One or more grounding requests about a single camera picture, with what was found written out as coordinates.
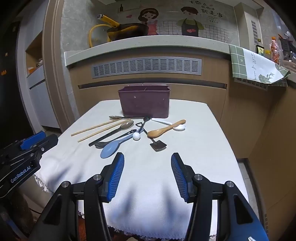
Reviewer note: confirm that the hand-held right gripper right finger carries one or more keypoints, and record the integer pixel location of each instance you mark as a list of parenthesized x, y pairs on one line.
[(181, 178)]

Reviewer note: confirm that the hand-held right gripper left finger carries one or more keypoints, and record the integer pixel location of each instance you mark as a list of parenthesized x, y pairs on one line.
[(115, 177)]

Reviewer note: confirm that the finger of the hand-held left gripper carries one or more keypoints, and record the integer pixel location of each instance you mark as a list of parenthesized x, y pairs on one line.
[(32, 140), (47, 142)]

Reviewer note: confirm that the blue plastic spoon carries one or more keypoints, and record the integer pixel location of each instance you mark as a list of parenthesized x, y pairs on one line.
[(111, 149)]

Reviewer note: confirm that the metal smiley-face spoon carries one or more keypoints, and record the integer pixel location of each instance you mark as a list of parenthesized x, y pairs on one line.
[(100, 144)]

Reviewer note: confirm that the thin metal utensil loop end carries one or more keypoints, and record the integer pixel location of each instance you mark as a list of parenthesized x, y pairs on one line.
[(158, 145)]

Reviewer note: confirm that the white ball-end utensil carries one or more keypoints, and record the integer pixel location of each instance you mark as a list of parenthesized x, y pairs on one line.
[(136, 136)]

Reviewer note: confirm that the wooden chopstick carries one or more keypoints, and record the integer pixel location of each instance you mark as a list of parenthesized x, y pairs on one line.
[(97, 134), (92, 128)]

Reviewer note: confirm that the white ceramic spoon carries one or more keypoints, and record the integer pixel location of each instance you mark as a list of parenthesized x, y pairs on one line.
[(179, 127)]

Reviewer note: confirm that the wooden spoon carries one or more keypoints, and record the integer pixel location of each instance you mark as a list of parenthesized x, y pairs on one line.
[(157, 132)]

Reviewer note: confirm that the small thin metal spoon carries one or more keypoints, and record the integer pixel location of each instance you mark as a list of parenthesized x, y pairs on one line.
[(129, 117)]

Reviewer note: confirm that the maroon plastic utensil holder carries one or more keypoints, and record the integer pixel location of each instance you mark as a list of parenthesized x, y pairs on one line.
[(144, 102)]

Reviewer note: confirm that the white tablecloth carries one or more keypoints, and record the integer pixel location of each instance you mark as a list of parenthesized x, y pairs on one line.
[(143, 185)]

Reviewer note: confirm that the green checkered white towel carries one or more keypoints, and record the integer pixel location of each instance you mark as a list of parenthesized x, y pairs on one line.
[(252, 66)]

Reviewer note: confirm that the dark small box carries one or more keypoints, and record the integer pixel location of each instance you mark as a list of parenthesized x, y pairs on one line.
[(260, 50)]

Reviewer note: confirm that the orange snack packet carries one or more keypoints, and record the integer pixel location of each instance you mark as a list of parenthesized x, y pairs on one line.
[(274, 49)]

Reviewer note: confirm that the black basket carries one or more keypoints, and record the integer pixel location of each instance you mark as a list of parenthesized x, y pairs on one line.
[(288, 45)]

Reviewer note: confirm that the cartoon wall sticker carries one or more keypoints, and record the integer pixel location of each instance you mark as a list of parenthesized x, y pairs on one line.
[(185, 20)]

